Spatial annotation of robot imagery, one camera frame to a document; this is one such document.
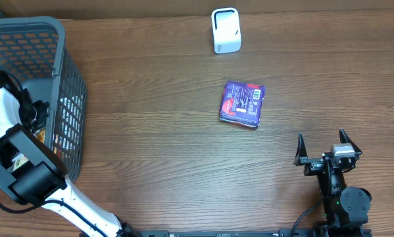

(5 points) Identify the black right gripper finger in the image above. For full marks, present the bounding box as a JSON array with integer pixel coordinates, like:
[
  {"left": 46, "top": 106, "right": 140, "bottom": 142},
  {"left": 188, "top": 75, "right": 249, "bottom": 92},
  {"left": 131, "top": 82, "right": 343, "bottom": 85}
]
[
  {"left": 339, "top": 128, "right": 362, "bottom": 154},
  {"left": 295, "top": 132, "right": 307, "bottom": 158}
]

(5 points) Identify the purple Carefree pad pack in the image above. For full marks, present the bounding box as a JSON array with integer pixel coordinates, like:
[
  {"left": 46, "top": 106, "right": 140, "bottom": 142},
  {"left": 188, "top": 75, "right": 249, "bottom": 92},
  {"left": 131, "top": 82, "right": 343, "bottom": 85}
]
[{"left": 219, "top": 81, "right": 266, "bottom": 129}]

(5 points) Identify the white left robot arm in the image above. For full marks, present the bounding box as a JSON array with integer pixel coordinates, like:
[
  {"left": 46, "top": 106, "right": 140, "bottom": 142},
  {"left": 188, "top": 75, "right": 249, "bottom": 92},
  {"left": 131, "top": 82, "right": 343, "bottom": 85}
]
[{"left": 0, "top": 70, "right": 139, "bottom": 236}]

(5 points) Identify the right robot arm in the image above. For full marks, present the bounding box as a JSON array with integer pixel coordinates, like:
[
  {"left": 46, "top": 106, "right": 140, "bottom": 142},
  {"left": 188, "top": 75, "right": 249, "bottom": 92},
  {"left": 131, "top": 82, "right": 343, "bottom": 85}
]
[{"left": 289, "top": 129, "right": 372, "bottom": 237}]

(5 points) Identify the white barcode scanner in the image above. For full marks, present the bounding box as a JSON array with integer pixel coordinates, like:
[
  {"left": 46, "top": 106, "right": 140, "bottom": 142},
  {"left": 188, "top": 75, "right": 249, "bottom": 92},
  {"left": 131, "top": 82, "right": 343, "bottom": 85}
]
[{"left": 211, "top": 7, "right": 241, "bottom": 54}]

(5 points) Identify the dark grey plastic basket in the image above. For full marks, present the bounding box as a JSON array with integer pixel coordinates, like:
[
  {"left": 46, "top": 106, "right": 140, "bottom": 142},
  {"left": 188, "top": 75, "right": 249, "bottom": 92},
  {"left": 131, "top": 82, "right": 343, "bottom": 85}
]
[{"left": 0, "top": 16, "right": 87, "bottom": 181}]

